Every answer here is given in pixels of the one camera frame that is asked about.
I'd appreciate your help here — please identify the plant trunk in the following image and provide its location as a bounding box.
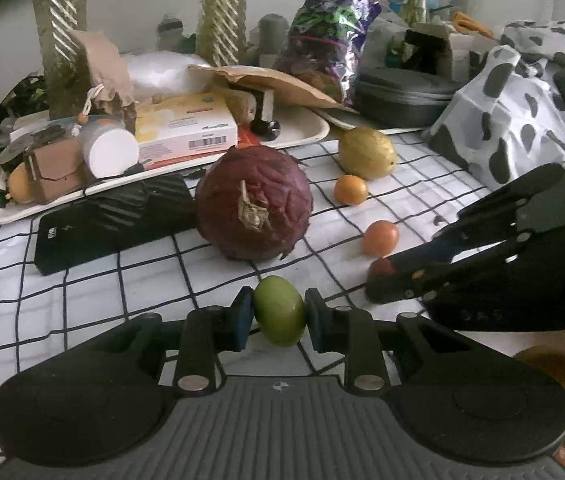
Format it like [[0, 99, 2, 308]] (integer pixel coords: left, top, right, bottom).
[[196, 0, 248, 66], [33, 0, 89, 119]]

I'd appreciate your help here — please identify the white tray left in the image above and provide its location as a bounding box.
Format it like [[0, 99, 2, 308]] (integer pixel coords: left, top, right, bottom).
[[0, 106, 330, 226]]

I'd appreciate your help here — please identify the brown cardboard small box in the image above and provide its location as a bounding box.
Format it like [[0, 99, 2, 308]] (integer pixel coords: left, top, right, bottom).
[[23, 136, 88, 204]]

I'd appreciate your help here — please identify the small orange kumquat near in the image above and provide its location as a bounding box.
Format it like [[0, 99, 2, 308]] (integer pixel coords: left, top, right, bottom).
[[362, 220, 400, 258]]

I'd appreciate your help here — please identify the white tray right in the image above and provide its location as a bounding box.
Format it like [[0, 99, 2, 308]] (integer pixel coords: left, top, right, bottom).
[[312, 108, 421, 136]]

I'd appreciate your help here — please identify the white cylinder jar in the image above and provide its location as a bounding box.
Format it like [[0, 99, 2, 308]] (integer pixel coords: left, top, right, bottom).
[[78, 118, 139, 179]]

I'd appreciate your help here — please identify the plant trunk left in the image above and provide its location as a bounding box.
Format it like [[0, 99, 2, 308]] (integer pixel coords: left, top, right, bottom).
[[33, 0, 89, 119]]

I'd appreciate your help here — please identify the small red fruit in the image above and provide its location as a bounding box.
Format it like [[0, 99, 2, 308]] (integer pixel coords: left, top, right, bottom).
[[367, 258, 397, 281]]

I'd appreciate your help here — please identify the brown paper envelope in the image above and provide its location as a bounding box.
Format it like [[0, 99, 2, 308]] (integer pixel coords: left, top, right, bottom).
[[188, 65, 356, 114]]

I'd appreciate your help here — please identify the plant trunk right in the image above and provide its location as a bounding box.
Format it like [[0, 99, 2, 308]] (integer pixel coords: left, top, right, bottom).
[[196, 0, 248, 66]]

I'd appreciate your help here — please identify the black power bank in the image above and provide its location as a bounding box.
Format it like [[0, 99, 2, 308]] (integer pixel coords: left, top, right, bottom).
[[34, 174, 196, 275]]

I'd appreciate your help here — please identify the purple foil snack bag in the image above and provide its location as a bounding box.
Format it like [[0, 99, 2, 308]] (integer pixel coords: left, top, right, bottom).
[[274, 0, 381, 105]]

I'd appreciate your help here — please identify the small orange kumquat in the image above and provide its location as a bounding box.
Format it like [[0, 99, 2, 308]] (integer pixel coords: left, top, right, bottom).
[[333, 174, 368, 206], [362, 220, 400, 258]]

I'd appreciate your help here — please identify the yellow white box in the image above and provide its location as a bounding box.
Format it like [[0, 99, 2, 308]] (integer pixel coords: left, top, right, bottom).
[[135, 93, 238, 166]]

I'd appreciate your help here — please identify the cow print cloth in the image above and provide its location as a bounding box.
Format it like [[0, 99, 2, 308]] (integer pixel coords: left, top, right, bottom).
[[424, 21, 565, 191]]

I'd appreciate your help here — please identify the red cabbage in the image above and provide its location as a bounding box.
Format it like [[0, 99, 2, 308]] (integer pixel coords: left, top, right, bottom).
[[194, 145, 314, 262]]

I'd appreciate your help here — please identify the checked tablecloth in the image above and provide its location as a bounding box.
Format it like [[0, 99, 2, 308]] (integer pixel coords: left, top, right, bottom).
[[0, 127, 494, 480]]

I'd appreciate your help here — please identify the yellow pear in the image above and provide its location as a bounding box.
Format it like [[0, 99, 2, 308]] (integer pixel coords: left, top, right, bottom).
[[338, 127, 399, 180]]

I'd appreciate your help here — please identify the brown green mango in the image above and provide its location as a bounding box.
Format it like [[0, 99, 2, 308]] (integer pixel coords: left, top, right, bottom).
[[514, 346, 565, 389]]

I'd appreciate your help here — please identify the small orange kumquat far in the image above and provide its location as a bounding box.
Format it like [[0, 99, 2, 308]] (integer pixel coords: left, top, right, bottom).
[[333, 174, 368, 206]]

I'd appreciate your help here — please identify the white tray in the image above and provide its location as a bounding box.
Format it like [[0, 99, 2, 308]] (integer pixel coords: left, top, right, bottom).
[[312, 108, 421, 136], [0, 106, 330, 226]]

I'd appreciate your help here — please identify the torn brown paper bag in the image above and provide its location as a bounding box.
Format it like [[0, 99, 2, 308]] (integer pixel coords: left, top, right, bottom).
[[69, 29, 136, 114]]

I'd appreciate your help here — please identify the dark grey zip case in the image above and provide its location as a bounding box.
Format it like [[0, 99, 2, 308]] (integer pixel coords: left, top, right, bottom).
[[353, 67, 461, 128]]

